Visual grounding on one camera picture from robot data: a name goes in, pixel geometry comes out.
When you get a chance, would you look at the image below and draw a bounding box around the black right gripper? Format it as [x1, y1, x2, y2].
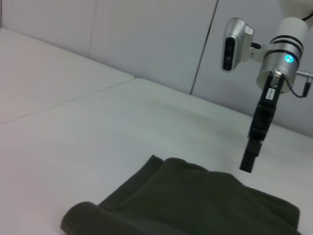
[239, 74, 285, 174]

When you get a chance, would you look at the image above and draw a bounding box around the small silver metal connector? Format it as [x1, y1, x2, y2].
[270, 69, 282, 88]

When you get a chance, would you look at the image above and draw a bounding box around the dark green FREE! t-shirt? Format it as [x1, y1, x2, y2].
[60, 154, 303, 235]

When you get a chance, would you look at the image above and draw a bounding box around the grey cable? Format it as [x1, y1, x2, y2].
[283, 77, 313, 98]

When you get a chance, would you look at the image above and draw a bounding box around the silver cable plug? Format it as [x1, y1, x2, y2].
[295, 70, 313, 84]

